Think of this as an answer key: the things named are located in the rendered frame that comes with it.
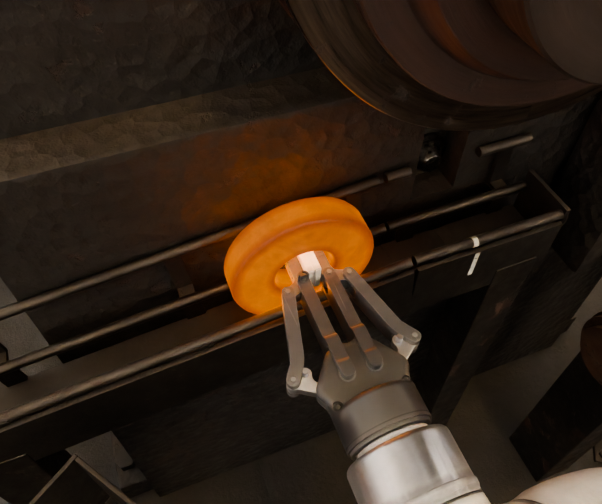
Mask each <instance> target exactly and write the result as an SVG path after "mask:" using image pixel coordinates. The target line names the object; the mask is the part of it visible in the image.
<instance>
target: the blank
mask: <svg viewBox="0 0 602 504"><path fill-rule="evenodd" d="M373 249H374V241H373V236H372V233H371V231H370V230H369V228H368V226H367V224H366V223H365V221H364V219H363V217H362V216H361V214H360V212H359V211H358V210H357V209H356V208H355V207H354V206H353V205H351V204H350V203H348V202H346V201H344V200H341V199H338V198H333V197H310V198H304V199H299V200H295V201H292V202H289V203H286V204H283V205H281V206H278V207H276V208H274V209H272V210H270V211H268V212H266V213H265V214H263V215H261V216H260V217H258V218H257V219H255V220H254V221H253V222H251V223H250V224H249V225H248V226H247V227H245V228H244V229H243V230H242V231H241V232H240V233H239V234H238V236H237V237H236V238H235V239H234V241H233V242H232V244H231V245H230V247H229V249H228V251H227V254H226V257H225V261H224V274H225V277H226V280H227V283H228V285H229V288H230V291H231V294H232V297H233V299H234V300H235V302H236V303H237V304H238V305H239V306H240V307H241V308H243V309H244V310H246V311H248V312H250V313H253V314H261V313H263V312H266V311H268V310H271V309H274V308H276V307H279V306H282V289H283V288H284V287H286V286H290V285H292V284H293V282H292V280H291V278H290V276H289V274H288V271H287V269H280V268H281V267H282V266H283V265H284V264H285V263H287V262H288V261H289V260H291V259H293V258H294V257H296V256H298V255H301V254H303V253H307V252H310V251H319V250H320V251H323V252H324V253H325V255H326V257H327V259H328V261H329V263H330V265H331V267H333V268H334V269H338V270H340V269H344V268H345V267H352V268H354V269H355V270H356V271H357V273H358V274H359V275H360V274H361V273H362V272H363V270H364V269H365V268H366V266H367V265H368V263H369V261H370V259H371V256H372V253H373Z"/></svg>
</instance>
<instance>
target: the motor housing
mask: <svg viewBox="0 0 602 504"><path fill-rule="evenodd" d="M580 349H581V351H580V352H579V353H578V354H577V355H576V357H575V358H574V359H573V360H572V362H571V363H570V364H569V365H568V366H567V368H566V369H565V370H564V371H563V373H562V374H561V375H560V376H559V377H558V379H557V380H556V381H555V382H554V384H553V385H552V386H551V387H550V388H549V390H548V391H547V392H546V393H545V395H544V396H543V397H542V398H541V399H540V401H539V402H538V403H537V404H536V406H535V407H534V408H533V409H532V410H531V412H530V413H529V414H528V415H527V417H526V418H525V419H524V420H523V421H522V423H521V424H520V425H519V426H518V428H517V429H516V430H515V431H514V432H513V434H512V435H511V436H510V437H509V439H510V441H511V443H512V444H513V446H514V447H515V449H516V451H517V452H518V454H519V455H520V457H521V459H522V460H523V462H524V463H525V465H526V467H527V468H528V470H529V471H530V473H531V475H532V476H533V478H534V479H535V481H536V482H539V481H541V480H543V479H545V478H548V477H550V476H552V475H554V474H557V473H559V472H561V471H563V470H565V469H567V468H569V467H570V466H571V465H572V464H573V463H575V462H576V461H577V460H578V459H579V458H580V457H582V456H583V455H584V454H585V453H586V452H588V451H589V450H590V449H591V448H592V447H594V446H595V445H596V444H597V443H598V442H600V441H601V440H602V311H601V312H599V313H597V314H595V315H594V316H593V317H592V318H591V319H589V320H588V321H587V322H586V323H585V324H584V326H583V328H582V331H581V340H580Z"/></svg>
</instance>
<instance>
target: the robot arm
mask: <svg viewBox="0 0 602 504"><path fill-rule="evenodd" d="M285 267H286V269H287V271H288V274H289V276H290V278H291V280H292V282H293V284H292V285H290V286H286V287H284V288H283V289H282V310H283V317H284V325H285V332H286V340H287V347H288V354H289V362H290V366H289V370H288V374H287V378H286V391H287V394H288V395H289V396H290V397H297V396H298V395H299V394H302V395H307V396H312V397H316V399H317V401H318V403H319V404H320V405H321V406H322V407H323V408H325V409H326V410H327V412H328V413H329V415H330V417H331V419H332V421H333V424H334V426H335V428H336V430H337V433H338V435H339V437H340V440H341V442H342V444H343V447H344V449H345V451H346V454H347V456H348V458H349V459H352V460H353V461H354V462H353V463H352V464H351V465H350V467H349V468H348V471H347V479H348V481H349V484H350V486H351V488H352V491H353V493H354V496H355V498H356V500H357V503H358V504H491V503H490V502H489V500H488V498H487V497H486V495H485V494H484V492H483V491H482V489H481V487H480V482H479V481H478V479H477V477H476V476H474V474H473V472H472V471H471V469H470V467H469V465H468V463H467V461H466V460H465V458H464V456H463V454H462V452H461V451H460V449H459V447H458V445H457V443H456V441H455V440H454V438H453V436H452V434H451V432H450V430H449V429H448V428H447V427H446V426H444V425H442V424H432V425H431V422H432V421H431V420H432V416H431V414H430V412H429V410H428V408H427V406H426V405H425V403H424V401H423V399H422V397H421V395H420V393H419V392H418V390H417V388H416V386H415V384H414V383H413V381H412V380H411V378H410V374H409V363H408V358H409V357H410V355H411V354H413V353H415V352H416V350H417V347H418V345H419V342H420V340H421V333H420V332H419V331H418V330H416V329H414V328H413V327H411V326H409V325H407V324H406V323H404V322H402V321H401V320H400V319H399V318H398V317H397V316H396V315H395V313H394V312H393V311H392V310H391V309H390V308H389V307H388V306H387V305H386V303H385V302H384V301H383V300H382V299H381V298H380V297H379V296H378V295H377V294H376V292H375V291H374V290H373V289H372V288H371V287H370V286H369V285H368V284H367V282H366V281H365V280H364V279H363V278H362V277H361V276H360V275H359V274H358V273H357V271H356V270H355V269H354V268H352V267H345V268H344V269H340V270H338V269H334V268H333V267H331V265H330V263H329V261H328V259H327V257H326V255H325V253H324V252H323V251H320V250H319V251H310V252H307V253H303V254H301V255H298V256H296V257H294V258H293V259H291V260H289V261H288V262H287V263H285ZM320 282H321V283H322V287H321V291H323V290H324V293H325V295H326V297H327V299H328V301H329V303H330V305H331V307H332V309H333V311H334V313H335V315H336V317H337V319H338V322H339V324H340V326H341V328H342V330H343V332H344V334H345V336H346V338H347V341H348V343H342V342H341V340H340V338H339V335H338V334H337V333H336V332H335V331H334V329H333V326H332V324H331V322H330V320H329V318H328V316H327V314H326V312H325V310H324V308H323V306H322V304H321V302H320V299H319V297H318V295H317V293H316V291H315V289H314V287H316V286H319V285H320ZM313 286H314V287H313ZM347 294H348V295H349V297H350V298H351V299H352V300H353V301H354V302H355V304H356V305H357V306H358V307H359V308H360V309H361V310H362V312H363V313H364V314H365V315H366V316H367V317H368V319H369V320H370V321H371V322H372V323H373V324H374V325H375V327H376V328H377V329H378V330H379V331H380V332H381V333H382V335H383V336H384V337H385V338H386V339H387V340H388V341H389V342H391V347H392V348H393V350H392V349H390V348H389V347H387V346H385V345H383V344H381V343H380V342H378V341H376V340H374V339H372V338H371V336H370V334H369V332H368V330H367V328H366V327H365V325H364V324H362V322H361V321H360V319H359V317H358V315H357V313H356V311H355V309H354V307H353V305H352V303H351V301H350V299H349V297H348V295H347ZM299 301H300V303H301V305H302V307H303V309H304V312H305V314H306V316H307V318H308V320H309V322H310V325H311V327H312V329H313V331H314V333H315V336H316V338H317V340H318V342H319V344H320V347H321V349H322V353H323V356H324V360H323V364H322V368H321V372H320V376H319V379H318V382H316V381H314V379H313V378H312V372H311V370H310V369H308V368H304V350H303V344H302V337H301V331H300V324H299V317H298V311H297V304H296V303H297V302H299ZM504 504H602V467H597V468H588V469H583V470H578V471H574V472H570V473H567V474H564V475H560V476H557V477H554V478H551V479H548V480H546V481H543V482H541V483H539V484H537V485H535V486H533V487H531V488H529V489H527V490H525V491H523V492H522V493H520V494H519V495H518V496H517V497H516V498H514V499H513V500H511V501H509V502H507V503H504Z"/></svg>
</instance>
